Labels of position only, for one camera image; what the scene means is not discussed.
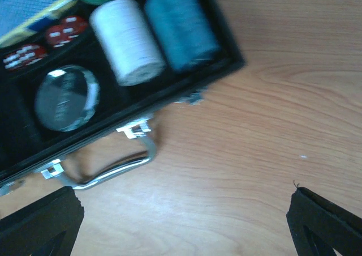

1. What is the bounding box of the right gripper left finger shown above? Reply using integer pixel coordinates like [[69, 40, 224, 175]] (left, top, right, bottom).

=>
[[1, 186, 84, 255]]

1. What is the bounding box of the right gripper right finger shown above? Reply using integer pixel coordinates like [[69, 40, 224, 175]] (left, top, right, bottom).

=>
[[286, 187, 361, 255]]

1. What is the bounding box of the black poker set case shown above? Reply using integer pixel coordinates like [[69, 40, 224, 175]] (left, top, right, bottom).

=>
[[1, 0, 245, 195]]

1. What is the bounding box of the clear plastic disc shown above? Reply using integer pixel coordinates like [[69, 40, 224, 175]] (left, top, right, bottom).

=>
[[35, 65, 100, 133]]

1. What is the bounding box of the red die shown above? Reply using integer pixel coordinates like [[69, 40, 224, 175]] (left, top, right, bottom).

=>
[[3, 52, 29, 71], [45, 24, 74, 48], [16, 44, 48, 66], [62, 15, 89, 39]]

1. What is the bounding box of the white poker chip stack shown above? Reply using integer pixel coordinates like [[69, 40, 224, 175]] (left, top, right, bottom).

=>
[[89, 0, 166, 87]]

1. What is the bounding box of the playing card deck box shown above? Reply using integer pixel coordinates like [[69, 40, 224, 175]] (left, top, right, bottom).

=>
[[1, 0, 77, 48]]

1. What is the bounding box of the blue poker chip stack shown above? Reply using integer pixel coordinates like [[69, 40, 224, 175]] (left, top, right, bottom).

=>
[[144, 0, 221, 72]]

